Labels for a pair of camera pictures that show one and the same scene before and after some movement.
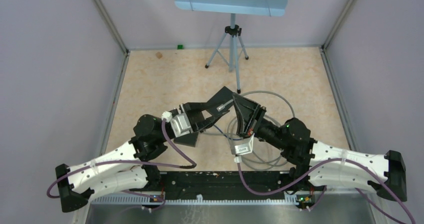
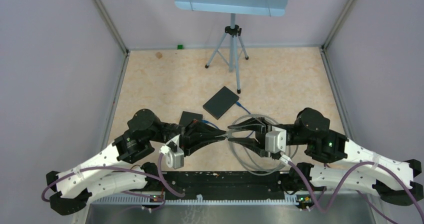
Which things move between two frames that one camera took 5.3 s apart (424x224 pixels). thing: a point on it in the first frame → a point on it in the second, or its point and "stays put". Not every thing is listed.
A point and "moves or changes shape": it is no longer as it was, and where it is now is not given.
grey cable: (229, 134) moves or changes shape
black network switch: (222, 102) stays put
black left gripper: (193, 111) → (191, 137)
